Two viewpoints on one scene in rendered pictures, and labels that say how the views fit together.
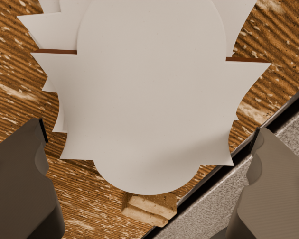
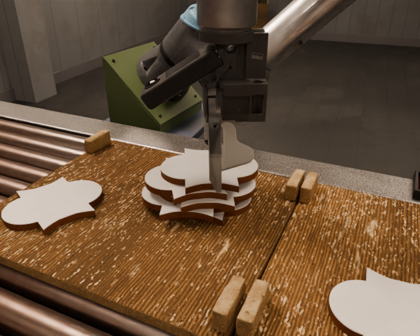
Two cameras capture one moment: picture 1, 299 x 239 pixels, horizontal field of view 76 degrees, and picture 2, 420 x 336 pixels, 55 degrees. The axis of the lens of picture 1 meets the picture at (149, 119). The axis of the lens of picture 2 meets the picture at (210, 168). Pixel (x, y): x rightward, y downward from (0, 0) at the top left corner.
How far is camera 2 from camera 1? 0.56 m
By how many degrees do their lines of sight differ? 64
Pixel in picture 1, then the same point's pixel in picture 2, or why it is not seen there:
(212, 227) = (340, 170)
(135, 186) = (251, 167)
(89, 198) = (324, 221)
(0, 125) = (257, 260)
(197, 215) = (328, 179)
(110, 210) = (335, 210)
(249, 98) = not seen: hidden behind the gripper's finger
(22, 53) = (197, 240)
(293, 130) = not seen: hidden behind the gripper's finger
